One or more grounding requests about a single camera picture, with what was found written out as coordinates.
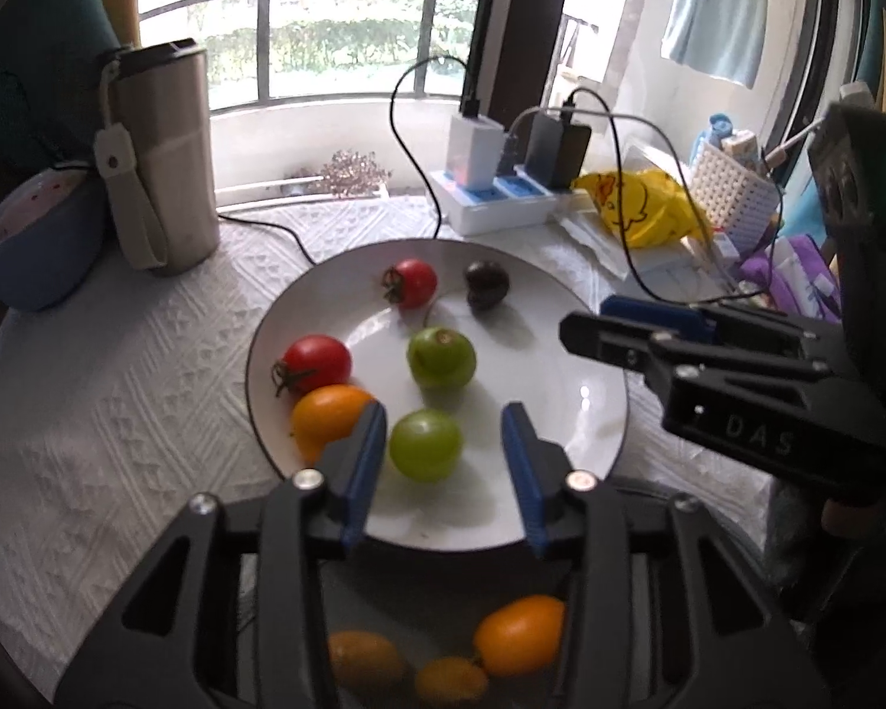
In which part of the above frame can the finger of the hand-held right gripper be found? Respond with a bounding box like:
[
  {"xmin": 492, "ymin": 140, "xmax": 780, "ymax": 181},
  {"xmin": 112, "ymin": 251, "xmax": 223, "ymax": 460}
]
[
  {"xmin": 601, "ymin": 295, "xmax": 843, "ymax": 344},
  {"xmin": 559, "ymin": 312, "xmax": 828, "ymax": 385}
]

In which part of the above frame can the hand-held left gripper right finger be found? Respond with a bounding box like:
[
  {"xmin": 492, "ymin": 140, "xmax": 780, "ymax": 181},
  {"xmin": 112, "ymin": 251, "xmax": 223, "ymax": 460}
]
[{"xmin": 500, "ymin": 402, "xmax": 832, "ymax": 709}]

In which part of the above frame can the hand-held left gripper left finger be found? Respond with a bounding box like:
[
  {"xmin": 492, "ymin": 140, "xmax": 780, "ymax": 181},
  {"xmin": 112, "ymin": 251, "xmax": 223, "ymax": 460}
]
[{"xmin": 55, "ymin": 402, "xmax": 387, "ymax": 709}]

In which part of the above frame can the orange kumquat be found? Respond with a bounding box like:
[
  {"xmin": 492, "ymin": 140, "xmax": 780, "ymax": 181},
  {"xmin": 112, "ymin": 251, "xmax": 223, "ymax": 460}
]
[
  {"xmin": 473, "ymin": 594, "xmax": 566, "ymax": 677},
  {"xmin": 291, "ymin": 384, "xmax": 377, "ymax": 466}
]

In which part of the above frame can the green cherry tomato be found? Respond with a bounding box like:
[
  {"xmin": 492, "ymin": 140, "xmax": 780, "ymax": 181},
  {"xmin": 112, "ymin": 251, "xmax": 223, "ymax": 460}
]
[
  {"xmin": 406, "ymin": 326, "xmax": 477, "ymax": 390},
  {"xmin": 388, "ymin": 409, "xmax": 464, "ymax": 484}
]

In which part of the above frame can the white plate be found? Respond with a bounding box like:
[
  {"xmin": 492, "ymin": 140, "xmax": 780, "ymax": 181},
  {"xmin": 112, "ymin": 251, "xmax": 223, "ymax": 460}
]
[{"xmin": 245, "ymin": 238, "xmax": 630, "ymax": 552}]

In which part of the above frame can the red cherry tomato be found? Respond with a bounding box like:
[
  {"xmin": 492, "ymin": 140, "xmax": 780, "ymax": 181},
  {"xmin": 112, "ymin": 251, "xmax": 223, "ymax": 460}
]
[
  {"xmin": 271, "ymin": 334, "xmax": 353, "ymax": 398},
  {"xmin": 382, "ymin": 258, "xmax": 439, "ymax": 310}
]

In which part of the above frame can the dark purple cherry tomato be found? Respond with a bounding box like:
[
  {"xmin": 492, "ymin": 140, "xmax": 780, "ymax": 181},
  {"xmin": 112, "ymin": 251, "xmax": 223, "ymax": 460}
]
[{"xmin": 464, "ymin": 260, "xmax": 510, "ymax": 313}]

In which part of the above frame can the white paper stack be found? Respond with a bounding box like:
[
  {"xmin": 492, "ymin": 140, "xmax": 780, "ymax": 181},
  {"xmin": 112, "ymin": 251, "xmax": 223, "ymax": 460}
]
[{"xmin": 553, "ymin": 207, "xmax": 732, "ymax": 304}]

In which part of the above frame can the white tube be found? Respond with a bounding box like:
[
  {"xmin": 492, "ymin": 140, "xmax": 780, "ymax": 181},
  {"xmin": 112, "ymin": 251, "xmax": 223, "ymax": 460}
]
[{"xmin": 771, "ymin": 247, "xmax": 839, "ymax": 311}]

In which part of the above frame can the purple packet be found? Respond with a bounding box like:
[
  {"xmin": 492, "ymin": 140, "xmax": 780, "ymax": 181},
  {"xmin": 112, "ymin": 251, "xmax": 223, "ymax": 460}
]
[{"xmin": 738, "ymin": 232, "xmax": 843, "ymax": 322}]

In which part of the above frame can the yellow plastic bag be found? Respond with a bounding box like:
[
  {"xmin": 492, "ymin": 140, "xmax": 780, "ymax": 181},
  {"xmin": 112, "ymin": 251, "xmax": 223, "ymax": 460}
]
[{"xmin": 570, "ymin": 168, "xmax": 714, "ymax": 248}]

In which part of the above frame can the white perforated basket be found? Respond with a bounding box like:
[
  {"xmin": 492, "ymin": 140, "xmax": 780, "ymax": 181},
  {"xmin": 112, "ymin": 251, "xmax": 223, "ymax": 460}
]
[{"xmin": 686, "ymin": 140, "xmax": 784, "ymax": 252}]

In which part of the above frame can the white power strip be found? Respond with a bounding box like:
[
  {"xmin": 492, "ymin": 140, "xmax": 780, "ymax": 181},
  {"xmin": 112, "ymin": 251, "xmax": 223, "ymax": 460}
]
[{"xmin": 428, "ymin": 166, "xmax": 573, "ymax": 238}]

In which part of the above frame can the black charger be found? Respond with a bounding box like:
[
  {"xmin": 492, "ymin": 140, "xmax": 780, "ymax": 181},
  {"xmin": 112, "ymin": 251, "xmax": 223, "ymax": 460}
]
[{"xmin": 524, "ymin": 112, "xmax": 593, "ymax": 189}]

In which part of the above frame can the white charger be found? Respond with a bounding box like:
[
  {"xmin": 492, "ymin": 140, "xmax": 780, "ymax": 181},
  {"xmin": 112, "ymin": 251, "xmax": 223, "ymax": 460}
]
[{"xmin": 447, "ymin": 114, "xmax": 504, "ymax": 189}]

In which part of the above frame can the white textured tablecloth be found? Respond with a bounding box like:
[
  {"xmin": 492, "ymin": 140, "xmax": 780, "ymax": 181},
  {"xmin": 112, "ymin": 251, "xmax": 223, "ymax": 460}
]
[{"xmin": 0, "ymin": 196, "xmax": 776, "ymax": 703}]

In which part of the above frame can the dried flower bunch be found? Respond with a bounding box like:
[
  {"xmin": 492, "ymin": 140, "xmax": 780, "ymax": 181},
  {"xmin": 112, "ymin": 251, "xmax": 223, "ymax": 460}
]
[{"xmin": 314, "ymin": 149, "xmax": 394, "ymax": 199}]

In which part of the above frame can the light blue hanging towel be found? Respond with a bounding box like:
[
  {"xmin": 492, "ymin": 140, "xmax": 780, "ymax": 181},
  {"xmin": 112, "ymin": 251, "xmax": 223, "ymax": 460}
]
[{"xmin": 660, "ymin": 0, "xmax": 773, "ymax": 88}]

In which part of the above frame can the blue bowl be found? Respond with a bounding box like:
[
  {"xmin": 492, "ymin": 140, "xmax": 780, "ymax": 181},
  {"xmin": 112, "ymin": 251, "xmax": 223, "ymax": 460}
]
[{"xmin": 0, "ymin": 166, "xmax": 108, "ymax": 311}]

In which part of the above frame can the dark green curtain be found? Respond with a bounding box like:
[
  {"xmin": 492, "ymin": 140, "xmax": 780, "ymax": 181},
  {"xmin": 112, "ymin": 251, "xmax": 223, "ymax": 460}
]
[{"xmin": 0, "ymin": 0, "xmax": 123, "ymax": 164}]

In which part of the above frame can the black cable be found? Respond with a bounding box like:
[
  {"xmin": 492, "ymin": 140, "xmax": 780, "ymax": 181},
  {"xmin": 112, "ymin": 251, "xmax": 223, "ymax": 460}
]
[
  {"xmin": 390, "ymin": 55, "xmax": 483, "ymax": 238},
  {"xmin": 217, "ymin": 210, "xmax": 318, "ymax": 267},
  {"xmin": 561, "ymin": 84, "xmax": 787, "ymax": 305}
]

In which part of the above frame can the black window frame post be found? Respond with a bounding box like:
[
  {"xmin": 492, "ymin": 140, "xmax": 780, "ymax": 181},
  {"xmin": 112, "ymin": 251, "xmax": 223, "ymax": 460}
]
[{"xmin": 461, "ymin": 0, "xmax": 577, "ymax": 119}]

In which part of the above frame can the steel tumbler with strap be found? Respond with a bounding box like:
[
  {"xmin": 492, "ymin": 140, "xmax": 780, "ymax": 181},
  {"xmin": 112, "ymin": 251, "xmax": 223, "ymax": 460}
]
[{"xmin": 92, "ymin": 38, "xmax": 221, "ymax": 276}]

